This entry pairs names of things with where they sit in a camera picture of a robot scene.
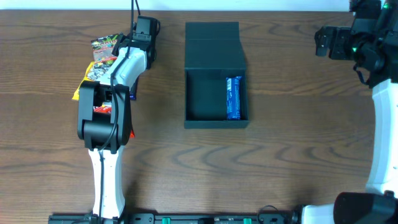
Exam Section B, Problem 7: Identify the Haribo gummy candy bag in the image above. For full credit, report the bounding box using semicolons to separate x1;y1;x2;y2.
91;34;120;63

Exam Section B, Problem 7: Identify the yellow snack bag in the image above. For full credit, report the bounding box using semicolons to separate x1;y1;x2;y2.
72;57;116;101

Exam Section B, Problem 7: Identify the blue Oreo cookie pack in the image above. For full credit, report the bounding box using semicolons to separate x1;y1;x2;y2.
226;77;242;120

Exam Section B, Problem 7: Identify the dark blue snack bar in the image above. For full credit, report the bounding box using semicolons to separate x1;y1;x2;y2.
129;82;137;100

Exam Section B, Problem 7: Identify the black mounting rail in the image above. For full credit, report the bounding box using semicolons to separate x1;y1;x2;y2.
48;213;297;224

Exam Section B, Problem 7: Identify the red candy bag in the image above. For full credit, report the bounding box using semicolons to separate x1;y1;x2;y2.
93;105;135;139

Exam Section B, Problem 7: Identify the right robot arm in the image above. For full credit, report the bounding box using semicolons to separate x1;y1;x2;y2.
290;0;397;224

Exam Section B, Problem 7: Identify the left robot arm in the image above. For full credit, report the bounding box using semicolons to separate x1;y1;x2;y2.
77;16;160;223

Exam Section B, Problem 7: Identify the dark green box with lid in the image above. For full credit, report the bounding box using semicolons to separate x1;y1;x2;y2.
184;22;249;129

